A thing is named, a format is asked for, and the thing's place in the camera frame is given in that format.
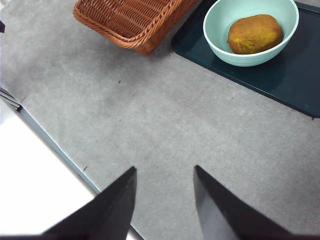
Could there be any black rectangular tray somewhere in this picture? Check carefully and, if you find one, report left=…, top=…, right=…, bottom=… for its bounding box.
left=171, top=0, right=320, bottom=120

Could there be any orange brown kiwi fruit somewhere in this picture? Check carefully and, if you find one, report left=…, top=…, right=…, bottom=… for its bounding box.
left=227, top=13, right=285, bottom=55

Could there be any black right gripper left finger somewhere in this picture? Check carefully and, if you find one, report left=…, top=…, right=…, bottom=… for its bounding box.
left=0, top=166, right=138, bottom=240

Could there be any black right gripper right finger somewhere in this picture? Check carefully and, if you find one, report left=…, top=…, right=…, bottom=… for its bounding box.
left=193, top=164, right=320, bottom=240

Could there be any teal ceramic bowl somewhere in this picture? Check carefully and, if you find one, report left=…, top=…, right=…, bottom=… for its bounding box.
left=202, top=0, right=300, bottom=68

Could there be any brown wicker basket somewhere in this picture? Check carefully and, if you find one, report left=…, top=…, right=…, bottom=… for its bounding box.
left=72, top=0, right=203, bottom=55

